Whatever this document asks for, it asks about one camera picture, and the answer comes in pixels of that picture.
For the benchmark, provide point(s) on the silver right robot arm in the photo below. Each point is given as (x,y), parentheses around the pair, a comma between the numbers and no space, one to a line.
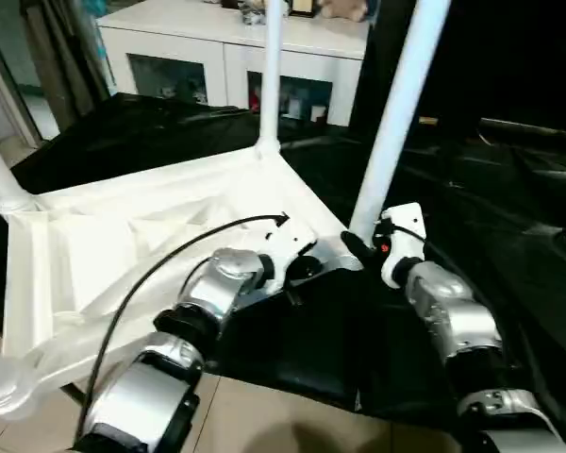
(453,311)

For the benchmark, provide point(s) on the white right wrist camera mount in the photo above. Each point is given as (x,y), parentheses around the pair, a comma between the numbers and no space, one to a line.
(405,226)

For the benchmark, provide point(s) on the grey curtain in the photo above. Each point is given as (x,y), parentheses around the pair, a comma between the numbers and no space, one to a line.
(52,56)

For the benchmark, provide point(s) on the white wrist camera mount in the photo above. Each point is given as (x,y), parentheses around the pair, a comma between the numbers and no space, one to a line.
(405,226)
(287,236)

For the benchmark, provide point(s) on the white plastic table top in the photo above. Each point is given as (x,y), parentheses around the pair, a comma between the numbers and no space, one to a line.
(75,236)

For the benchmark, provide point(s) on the beige plush toy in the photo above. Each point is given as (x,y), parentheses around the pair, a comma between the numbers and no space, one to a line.
(343,8)

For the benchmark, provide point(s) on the black cabinet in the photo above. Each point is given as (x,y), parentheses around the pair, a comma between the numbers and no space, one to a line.
(500,47)

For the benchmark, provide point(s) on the black work mat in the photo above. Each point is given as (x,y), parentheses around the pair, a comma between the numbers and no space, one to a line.
(358,330)

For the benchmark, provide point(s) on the clear glass ornament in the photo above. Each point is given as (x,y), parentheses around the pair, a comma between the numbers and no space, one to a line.
(253,14)

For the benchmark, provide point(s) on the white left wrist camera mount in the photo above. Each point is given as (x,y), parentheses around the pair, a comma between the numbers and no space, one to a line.
(287,236)

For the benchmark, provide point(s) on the white glass-door cabinet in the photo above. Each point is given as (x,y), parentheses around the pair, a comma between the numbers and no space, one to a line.
(193,42)

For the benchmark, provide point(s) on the black metal stand bar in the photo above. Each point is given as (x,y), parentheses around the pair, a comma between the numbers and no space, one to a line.
(73,394)

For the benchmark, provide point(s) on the small white cup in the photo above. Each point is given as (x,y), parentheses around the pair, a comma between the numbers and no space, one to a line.
(317,112)

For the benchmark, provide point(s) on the red bottle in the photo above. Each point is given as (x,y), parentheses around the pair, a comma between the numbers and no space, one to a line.
(254,99)

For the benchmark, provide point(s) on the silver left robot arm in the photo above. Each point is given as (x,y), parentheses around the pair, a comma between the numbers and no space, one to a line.
(217,283)

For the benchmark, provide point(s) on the small gold label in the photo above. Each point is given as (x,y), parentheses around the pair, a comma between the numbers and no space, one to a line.
(427,120)

